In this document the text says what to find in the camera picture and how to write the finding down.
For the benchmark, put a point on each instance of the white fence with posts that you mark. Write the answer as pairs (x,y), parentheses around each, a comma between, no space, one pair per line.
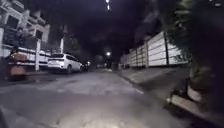
(31,56)

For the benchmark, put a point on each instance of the concrete sidewalk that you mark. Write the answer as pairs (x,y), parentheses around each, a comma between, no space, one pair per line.
(156,80)

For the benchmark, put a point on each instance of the pale multi-storey building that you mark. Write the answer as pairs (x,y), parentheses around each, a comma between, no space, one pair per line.
(23,26)

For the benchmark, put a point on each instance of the concrete kerb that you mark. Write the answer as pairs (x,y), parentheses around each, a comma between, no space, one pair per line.
(186,105)

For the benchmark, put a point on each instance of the orange vehicle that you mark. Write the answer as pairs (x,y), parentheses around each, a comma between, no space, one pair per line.
(16,65)

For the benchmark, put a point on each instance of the white car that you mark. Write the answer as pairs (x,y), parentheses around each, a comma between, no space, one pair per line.
(64,62)

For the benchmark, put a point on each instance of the street lamp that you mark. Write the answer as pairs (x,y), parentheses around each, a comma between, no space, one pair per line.
(107,4)

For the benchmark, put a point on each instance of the white panel wall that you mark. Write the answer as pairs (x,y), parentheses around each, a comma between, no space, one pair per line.
(156,51)

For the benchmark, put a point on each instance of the grey concrete road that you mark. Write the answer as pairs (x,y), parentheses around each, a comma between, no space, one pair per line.
(93,100)

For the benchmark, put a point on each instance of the leafy bush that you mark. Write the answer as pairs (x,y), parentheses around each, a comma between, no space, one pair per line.
(200,36)

